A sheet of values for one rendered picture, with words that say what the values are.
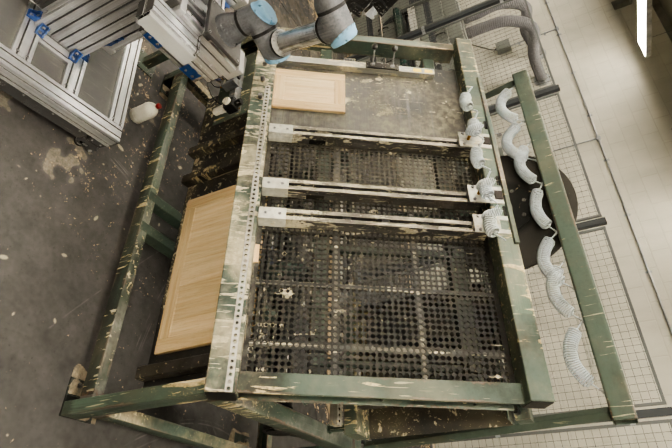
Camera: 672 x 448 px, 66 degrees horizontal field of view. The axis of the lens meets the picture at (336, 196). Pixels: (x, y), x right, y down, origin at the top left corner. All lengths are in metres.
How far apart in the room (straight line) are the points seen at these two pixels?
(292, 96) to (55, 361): 1.74
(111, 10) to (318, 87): 1.13
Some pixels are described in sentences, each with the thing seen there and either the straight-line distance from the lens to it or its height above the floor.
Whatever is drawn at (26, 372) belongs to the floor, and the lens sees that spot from 2.59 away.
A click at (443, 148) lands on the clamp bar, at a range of 2.80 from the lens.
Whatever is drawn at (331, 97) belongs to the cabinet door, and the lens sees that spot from 2.97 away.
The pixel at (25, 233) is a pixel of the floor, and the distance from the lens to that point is 2.68.
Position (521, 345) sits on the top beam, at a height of 1.86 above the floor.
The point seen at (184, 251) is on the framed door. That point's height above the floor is 0.31.
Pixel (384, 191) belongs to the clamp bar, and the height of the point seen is 1.41.
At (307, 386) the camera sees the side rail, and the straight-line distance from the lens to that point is 2.06.
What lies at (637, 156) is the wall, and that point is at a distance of 7.88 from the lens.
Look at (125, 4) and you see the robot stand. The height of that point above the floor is 0.66.
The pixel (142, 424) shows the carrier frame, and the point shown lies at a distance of 2.73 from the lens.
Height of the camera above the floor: 2.13
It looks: 22 degrees down
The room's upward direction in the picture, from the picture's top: 73 degrees clockwise
